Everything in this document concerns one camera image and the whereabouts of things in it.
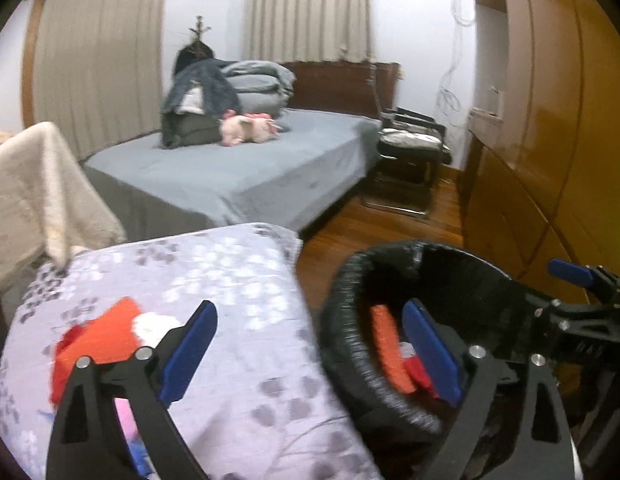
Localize white tissue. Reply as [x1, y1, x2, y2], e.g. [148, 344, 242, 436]
[132, 312, 182, 348]

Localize orange foam net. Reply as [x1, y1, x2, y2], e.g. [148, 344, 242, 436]
[371, 304, 416, 394]
[49, 297, 142, 408]

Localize pink face mask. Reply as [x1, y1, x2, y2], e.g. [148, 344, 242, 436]
[114, 398, 138, 441]

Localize blue plastic bag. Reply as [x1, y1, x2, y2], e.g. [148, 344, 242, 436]
[127, 437, 152, 479]

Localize red sock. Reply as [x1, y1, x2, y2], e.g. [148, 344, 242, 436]
[403, 356, 438, 399]

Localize red plastic bag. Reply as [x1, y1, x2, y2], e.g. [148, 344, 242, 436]
[54, 324, 85, 356]

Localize black lined trash bin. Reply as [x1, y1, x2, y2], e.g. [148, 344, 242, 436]
[319, 240, 551, 441]

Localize grey floral quilt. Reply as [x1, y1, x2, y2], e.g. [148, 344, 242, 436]
[0, 223, 378, 479]

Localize brown wooden wardrobe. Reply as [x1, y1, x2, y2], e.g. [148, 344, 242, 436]
[459, 0, 620, 302]

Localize black metal chair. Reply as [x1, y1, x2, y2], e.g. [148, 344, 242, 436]
[361, 65, 452, 218]

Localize beige quilt over chair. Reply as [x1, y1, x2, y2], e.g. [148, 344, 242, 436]
[0, 122, 126, 292]

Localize bed with grey sheet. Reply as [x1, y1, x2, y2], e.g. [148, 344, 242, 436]
[84, 110, 380, 240]

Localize pink plush pig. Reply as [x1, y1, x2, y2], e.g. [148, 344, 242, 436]
[220, 110, 283, 148]

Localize folded grey blanket pile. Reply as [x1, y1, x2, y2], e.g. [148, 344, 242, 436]
[160, 58, 296, 148]

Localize dark wooden headboard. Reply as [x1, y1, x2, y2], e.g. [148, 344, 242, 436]
[285, 61, 400, 118]

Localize wooden coat stand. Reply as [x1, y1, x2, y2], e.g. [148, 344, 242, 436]
[172, 15, 214, 76]

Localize left beige curtain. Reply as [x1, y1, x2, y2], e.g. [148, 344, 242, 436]
[33, 0, 165, 159]

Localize beige curtain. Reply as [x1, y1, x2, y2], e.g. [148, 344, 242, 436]
[33, 0, 165, 159]
[244, 0, 373, 64]

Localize right beige curtain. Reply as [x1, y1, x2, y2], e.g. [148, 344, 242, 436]
[244, 0, 373, 64]

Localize hanging white cables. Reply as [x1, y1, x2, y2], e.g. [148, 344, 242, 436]
[434, 0, 476, 129]

